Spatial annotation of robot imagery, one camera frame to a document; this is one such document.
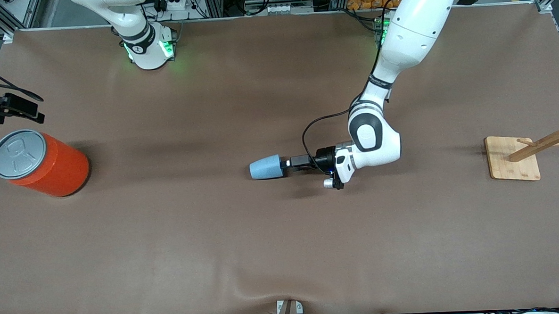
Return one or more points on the white power strip with plugs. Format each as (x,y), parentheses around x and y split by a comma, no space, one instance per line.
(173,3)

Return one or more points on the grey metal bracket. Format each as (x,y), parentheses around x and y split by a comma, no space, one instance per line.
(299,307)

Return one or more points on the orange can with grey lid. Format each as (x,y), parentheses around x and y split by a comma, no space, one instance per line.
(58,171)

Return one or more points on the wooden cup rack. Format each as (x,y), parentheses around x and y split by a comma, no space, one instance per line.
(511,165)

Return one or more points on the blue plastic cup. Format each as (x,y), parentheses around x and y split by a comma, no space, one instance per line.
(266,167)

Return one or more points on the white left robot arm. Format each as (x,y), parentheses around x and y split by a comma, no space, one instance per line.
(411,33)

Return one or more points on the brown table cover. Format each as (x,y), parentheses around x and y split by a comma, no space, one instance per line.
(283,232)

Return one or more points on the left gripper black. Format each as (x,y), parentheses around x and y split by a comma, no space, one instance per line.
(325,158)

